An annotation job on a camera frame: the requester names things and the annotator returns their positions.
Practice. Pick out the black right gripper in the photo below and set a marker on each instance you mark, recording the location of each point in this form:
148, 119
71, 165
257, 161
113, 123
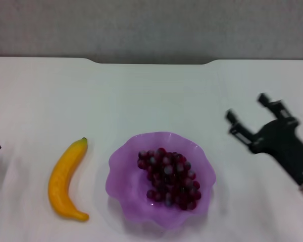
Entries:
282, 141

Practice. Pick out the yellow banana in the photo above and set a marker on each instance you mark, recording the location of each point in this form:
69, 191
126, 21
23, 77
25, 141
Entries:
59, 181

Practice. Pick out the dark red grape bunch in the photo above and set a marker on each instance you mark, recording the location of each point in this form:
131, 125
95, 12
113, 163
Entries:
169, 176

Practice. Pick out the purple translucent plastic bowl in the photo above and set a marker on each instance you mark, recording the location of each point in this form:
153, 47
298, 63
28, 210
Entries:
131, 181

